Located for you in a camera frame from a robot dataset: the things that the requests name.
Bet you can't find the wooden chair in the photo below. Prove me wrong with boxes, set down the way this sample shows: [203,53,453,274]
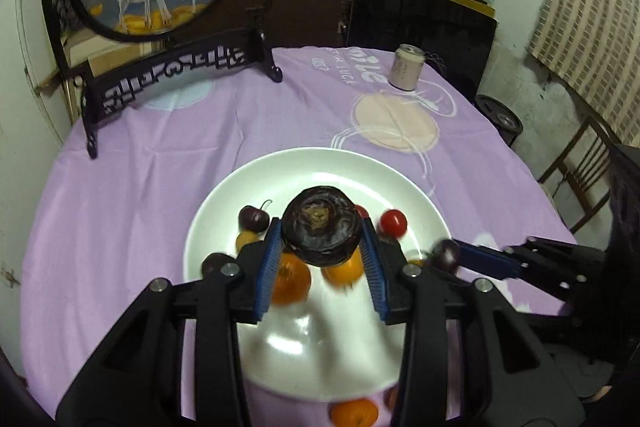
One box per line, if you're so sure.
[537,114,626,235]

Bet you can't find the purple printed blanket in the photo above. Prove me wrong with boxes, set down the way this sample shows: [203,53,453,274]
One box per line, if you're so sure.
[20,46,578,427]

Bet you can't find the white plate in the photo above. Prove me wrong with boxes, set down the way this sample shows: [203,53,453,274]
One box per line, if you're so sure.
[183,148,453,400]

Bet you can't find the yellow-orange citrus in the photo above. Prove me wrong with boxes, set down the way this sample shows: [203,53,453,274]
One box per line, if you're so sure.
[321,249,366,289]
[270,253,312,306]

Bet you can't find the dark cherry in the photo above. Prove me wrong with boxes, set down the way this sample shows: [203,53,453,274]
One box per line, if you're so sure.
[201,252,236,279]
[238,199,273,234]
[431,239,463,273]

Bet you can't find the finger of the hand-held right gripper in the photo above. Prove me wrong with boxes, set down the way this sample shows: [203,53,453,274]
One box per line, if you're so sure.
[460,257,588,308]
[457,237,606,278]

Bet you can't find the black board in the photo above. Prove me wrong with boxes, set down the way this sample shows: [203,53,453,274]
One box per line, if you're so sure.
[345,0,498,102]

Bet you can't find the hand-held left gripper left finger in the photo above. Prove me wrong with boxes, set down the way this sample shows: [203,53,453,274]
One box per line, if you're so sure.
[55,217,285,427]

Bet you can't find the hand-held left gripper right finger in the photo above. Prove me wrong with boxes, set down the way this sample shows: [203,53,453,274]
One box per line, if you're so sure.
[356,218,587,427]

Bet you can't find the round black stool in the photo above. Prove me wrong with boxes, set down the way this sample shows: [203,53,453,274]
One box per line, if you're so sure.
[474,94,524,146]

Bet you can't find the pale drink can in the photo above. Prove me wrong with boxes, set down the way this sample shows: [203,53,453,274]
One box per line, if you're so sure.
[389,44,426,92]

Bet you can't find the brick pattern wall covering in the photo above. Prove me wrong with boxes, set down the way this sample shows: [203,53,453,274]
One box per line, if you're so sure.
[525,0,640,148]

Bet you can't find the white door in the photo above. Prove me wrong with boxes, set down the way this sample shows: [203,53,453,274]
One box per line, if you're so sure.
[10,0,76,138]

